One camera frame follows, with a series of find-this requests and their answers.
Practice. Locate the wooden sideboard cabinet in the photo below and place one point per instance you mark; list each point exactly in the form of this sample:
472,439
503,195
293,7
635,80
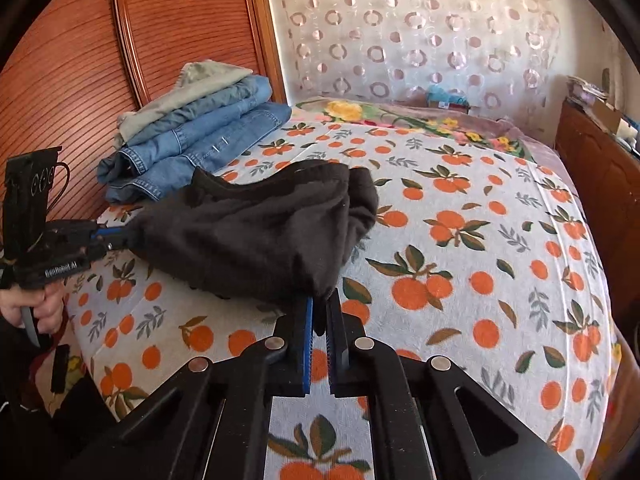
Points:
607,180

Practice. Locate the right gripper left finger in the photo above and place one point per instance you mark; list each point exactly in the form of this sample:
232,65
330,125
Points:
301,345

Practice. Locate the wooden slatted wardrobe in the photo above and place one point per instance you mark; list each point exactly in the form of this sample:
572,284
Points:
70,67

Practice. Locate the open cardboard box on cabinet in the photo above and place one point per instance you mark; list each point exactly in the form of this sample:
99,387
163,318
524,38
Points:
615,122

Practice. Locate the stack of books and papers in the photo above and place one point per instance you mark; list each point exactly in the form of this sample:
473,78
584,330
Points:
583,93

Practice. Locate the olive green folded pants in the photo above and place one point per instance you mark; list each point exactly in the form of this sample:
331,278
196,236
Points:
196,79

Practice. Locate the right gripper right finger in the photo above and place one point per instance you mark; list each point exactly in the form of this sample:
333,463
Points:
336,347

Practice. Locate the floral pink blanket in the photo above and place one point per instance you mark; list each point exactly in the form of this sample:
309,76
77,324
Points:
499,134

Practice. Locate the person's left hand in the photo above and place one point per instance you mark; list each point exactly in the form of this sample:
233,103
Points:
47,304

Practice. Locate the dark blue folded jeans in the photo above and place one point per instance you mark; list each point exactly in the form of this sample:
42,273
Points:
210,154

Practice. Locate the cardboard box with blue items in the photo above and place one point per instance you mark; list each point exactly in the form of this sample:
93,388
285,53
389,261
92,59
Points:
437,97

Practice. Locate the black pants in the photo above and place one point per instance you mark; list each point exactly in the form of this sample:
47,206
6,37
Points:
281,240

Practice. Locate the light blue folded jeans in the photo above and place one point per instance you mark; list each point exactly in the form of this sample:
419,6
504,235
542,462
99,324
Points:
180,129

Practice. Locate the sheer circle pattern curtain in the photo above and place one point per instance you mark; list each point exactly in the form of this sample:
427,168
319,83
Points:
496,55

